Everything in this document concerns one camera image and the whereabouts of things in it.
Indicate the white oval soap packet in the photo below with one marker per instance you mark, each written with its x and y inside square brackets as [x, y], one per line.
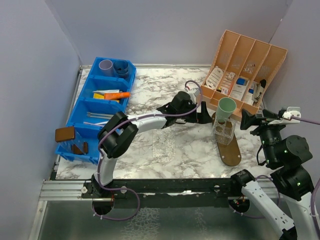
[214, 78]

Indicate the green plastic cup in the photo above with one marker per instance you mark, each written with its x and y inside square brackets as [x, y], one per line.
[225, 108]

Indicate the brown lid clear box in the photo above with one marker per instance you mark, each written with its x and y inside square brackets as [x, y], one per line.
[71, 141]

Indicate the clear square toothbrush holder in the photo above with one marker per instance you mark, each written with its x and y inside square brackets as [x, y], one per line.
[224, 130]

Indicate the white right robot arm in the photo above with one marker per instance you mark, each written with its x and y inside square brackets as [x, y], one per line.
[285, 156]

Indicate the blue plastic bin organizer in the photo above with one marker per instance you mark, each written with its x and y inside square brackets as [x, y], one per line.
[95, 81]

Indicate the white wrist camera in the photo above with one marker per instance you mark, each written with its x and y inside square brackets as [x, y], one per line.
[193, 94]
[290, 115]

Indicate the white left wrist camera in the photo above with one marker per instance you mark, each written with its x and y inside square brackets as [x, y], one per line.
[193, 94]

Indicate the white blue box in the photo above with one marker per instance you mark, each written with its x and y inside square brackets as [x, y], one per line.
[242, 81]

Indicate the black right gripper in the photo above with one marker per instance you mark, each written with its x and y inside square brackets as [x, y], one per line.
[248, 119]

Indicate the dark blue plastic cup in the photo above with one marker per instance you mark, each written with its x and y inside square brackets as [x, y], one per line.
[121, 68]

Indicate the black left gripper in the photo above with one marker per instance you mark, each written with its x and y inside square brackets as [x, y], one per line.
[202, 117]

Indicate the peach compartment organizer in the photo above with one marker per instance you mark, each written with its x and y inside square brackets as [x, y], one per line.
[238, 56]

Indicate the brown oval wooden tray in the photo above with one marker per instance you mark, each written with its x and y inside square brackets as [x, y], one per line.
[230, 154]

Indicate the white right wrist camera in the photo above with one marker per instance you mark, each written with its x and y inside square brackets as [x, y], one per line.
[290, 115]

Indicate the lilac plastic cup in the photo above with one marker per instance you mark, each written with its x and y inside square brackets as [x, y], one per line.
[106, 68]

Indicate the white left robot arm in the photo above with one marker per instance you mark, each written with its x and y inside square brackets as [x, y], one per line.
[116, 136]

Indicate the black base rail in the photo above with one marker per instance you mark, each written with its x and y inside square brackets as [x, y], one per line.
[164, 193]

